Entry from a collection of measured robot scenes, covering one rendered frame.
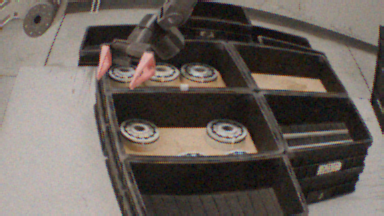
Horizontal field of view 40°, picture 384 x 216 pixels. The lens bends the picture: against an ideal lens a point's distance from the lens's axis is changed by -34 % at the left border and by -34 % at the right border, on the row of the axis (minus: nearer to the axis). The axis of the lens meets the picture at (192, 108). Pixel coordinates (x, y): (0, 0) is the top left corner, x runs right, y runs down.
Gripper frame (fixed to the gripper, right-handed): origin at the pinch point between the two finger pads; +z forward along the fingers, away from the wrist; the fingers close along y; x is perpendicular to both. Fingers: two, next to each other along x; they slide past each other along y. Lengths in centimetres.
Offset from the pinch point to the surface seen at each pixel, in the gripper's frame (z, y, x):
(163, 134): -10.5, -2.7, -33.4
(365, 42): -289, -45, -259
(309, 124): -36, -37, -48
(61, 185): 20.5, 18.8, -31.1
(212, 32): -117, 34, -119
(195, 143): -11.1, -10.8, -34.2
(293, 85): -54, -25, -57
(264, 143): -14.8, -28.4, -31.9
